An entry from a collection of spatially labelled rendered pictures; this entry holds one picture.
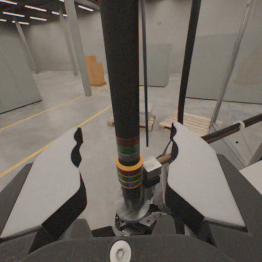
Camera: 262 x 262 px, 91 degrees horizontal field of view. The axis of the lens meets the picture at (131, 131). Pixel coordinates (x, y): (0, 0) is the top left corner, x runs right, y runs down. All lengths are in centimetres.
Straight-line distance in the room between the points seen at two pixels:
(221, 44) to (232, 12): 691
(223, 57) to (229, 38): 49
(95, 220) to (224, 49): 553
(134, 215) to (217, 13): 1230
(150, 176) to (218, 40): 546
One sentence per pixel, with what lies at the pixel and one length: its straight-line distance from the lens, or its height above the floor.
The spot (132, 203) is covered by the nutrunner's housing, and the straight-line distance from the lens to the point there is 27.
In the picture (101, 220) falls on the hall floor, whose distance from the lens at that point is 193.
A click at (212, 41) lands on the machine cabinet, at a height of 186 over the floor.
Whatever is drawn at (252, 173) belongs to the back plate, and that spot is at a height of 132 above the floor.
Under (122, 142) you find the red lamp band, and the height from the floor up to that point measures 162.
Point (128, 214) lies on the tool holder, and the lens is 29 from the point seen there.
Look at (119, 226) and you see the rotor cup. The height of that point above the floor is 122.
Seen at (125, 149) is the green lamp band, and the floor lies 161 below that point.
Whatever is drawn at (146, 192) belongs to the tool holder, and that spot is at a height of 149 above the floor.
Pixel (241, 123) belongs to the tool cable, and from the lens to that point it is 41.
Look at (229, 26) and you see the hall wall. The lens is 1234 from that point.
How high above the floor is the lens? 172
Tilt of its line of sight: 32 degrees down
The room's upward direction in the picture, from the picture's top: 3 degrees counter-clockwise
